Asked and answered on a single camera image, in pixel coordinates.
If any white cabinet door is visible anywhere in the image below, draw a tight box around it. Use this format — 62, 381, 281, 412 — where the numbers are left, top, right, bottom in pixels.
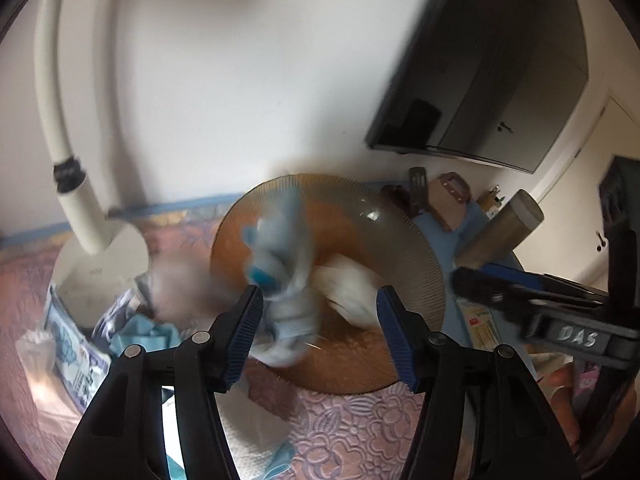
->
529, 89, 640, 283

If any person's right hand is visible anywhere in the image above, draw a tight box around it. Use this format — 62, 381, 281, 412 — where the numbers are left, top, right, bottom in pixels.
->
544, 360, 583, 413

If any white knitted cloth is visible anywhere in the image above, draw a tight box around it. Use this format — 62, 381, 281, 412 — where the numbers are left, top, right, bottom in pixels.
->
314, 254, 387, 332

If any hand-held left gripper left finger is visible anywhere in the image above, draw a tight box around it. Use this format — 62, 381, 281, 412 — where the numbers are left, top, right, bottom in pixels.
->
55, 285, 264, 480

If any steel thermos bottle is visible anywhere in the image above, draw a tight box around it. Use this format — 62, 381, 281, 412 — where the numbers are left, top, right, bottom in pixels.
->
454, 188, 545, 272

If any black television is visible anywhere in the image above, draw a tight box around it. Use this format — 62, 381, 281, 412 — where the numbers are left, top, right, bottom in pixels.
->
365, 0, 589, 175

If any brown handled bag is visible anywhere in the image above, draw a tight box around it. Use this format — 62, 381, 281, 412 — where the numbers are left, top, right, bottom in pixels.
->
425, 172, 472, 232

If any brown fluffy ball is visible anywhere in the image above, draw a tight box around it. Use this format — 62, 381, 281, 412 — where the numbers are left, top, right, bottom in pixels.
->
145, 254, 217, 332

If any light blue fluffy cloth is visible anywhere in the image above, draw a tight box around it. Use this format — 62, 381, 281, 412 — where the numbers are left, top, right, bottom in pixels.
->
242, 187, 322, 367

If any light blue sheet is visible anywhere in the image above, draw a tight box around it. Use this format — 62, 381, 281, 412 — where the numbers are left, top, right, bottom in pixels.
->
414, 204, 523, 356

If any blue printed plastic package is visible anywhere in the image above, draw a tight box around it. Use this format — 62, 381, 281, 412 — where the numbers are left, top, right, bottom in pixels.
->
42, 284, 112, 412

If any black slotted spatula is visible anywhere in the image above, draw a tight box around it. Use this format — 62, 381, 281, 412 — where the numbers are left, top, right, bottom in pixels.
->
408, 167, 429, 217

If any round woven basket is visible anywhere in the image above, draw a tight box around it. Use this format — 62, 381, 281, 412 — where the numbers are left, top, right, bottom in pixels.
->
210, 174, 448, 395

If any white printed packet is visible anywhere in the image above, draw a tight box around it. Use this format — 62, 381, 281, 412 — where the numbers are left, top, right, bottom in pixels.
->
459, 299, 502, 352

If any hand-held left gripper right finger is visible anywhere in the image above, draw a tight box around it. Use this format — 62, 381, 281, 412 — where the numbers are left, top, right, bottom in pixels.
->
376, 285, 583, 480

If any pink quilted bedspread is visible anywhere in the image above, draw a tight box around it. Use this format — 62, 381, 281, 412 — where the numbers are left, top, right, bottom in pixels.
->
0, 204, 551, 480

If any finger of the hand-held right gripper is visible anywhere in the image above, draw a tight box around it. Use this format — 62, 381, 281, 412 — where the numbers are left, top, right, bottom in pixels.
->
452, 266, 532, 322
481, 261, 609, 309

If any blue face mask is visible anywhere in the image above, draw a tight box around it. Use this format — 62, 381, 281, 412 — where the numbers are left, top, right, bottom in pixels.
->
110, 317, 182, 358

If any white towel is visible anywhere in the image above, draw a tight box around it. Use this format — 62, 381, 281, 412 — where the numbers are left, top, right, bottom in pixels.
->
219, 382, 297, 480

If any clear plastic bag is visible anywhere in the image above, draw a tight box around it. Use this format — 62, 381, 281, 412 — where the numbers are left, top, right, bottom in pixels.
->
15, 329, 57, 388

